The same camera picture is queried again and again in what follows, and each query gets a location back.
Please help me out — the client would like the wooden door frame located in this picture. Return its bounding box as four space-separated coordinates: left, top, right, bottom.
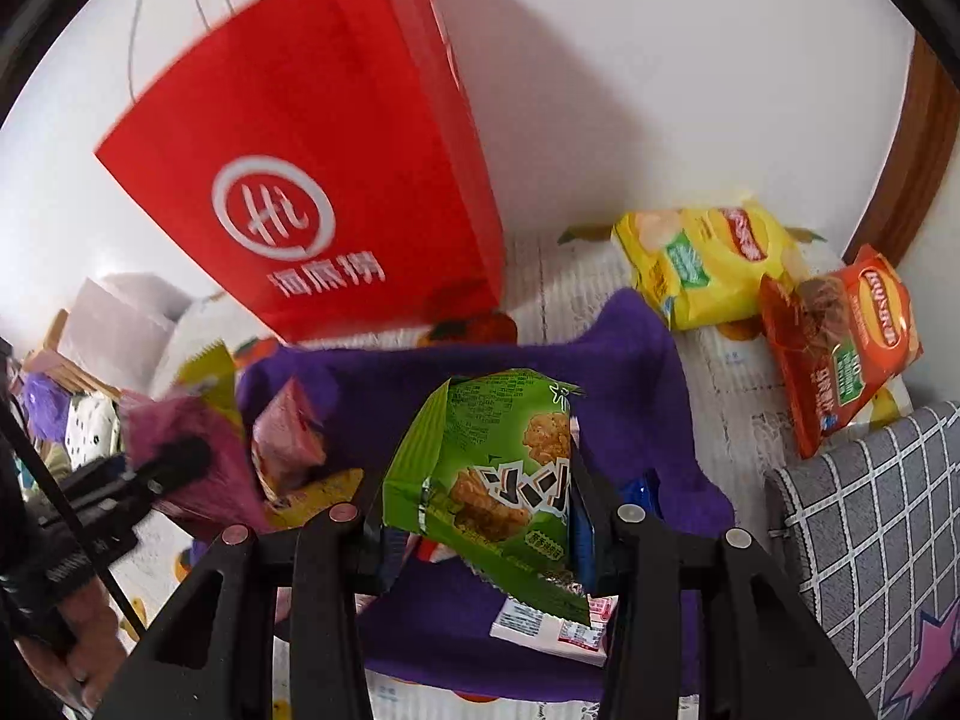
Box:
840 30 960 267

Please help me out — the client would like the blue snack packet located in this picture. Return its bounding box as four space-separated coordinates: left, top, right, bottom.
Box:
628 469 665 522

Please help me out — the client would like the white red-label snack packet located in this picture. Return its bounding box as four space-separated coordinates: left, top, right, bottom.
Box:
490 594 610 667

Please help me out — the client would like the person's left hand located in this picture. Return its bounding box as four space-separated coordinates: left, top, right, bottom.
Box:
19 581 125 710

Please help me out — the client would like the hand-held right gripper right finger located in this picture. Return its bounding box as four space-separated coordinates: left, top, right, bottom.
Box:
566 450 878 720

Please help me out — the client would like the yellow snack packet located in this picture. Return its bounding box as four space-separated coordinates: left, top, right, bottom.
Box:
264 467 366 532

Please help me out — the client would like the fruit print tablecloth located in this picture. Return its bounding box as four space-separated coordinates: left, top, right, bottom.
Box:
124 229 916 720

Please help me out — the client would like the orange chips bag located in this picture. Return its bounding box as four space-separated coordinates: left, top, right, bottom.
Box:
759 244 925 461

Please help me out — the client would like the yellow chips bag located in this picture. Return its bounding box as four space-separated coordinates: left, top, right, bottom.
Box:
611 199 815 332

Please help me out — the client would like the red paper bag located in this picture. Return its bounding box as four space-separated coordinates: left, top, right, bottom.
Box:
94 0 507 346

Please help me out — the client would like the purple towel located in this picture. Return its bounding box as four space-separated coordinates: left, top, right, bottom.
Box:
191 289 736 700

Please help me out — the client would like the white plastic bag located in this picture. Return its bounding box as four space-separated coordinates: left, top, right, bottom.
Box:
58 274 196 383

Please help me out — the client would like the grey checked cloth pink star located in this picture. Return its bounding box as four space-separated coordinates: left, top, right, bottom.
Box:
765 399 960 720

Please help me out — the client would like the large pink snack packet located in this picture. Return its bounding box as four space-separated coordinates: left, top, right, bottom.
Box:
118 341 275 537

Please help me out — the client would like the wooden chair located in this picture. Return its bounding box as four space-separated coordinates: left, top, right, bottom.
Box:
22 307 121 398

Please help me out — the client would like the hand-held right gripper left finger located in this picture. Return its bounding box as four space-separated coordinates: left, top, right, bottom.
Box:
112 469 410 720

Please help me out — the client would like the black cable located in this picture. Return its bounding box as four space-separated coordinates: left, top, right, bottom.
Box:
0 397 149 637

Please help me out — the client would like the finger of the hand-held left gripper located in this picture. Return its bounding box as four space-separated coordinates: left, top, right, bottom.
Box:
64 433 215 518

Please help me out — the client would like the pink triangular snack packet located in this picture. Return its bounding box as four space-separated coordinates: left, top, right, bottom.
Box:
250 377 329 505

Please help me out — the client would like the green snack packet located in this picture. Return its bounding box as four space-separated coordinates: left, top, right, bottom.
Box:
382 369 593 627

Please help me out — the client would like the purple cloth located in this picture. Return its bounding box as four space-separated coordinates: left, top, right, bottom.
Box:
19 375 72 443

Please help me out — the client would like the white and green patterned bag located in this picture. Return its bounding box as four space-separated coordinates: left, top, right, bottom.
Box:
64 390 125 466

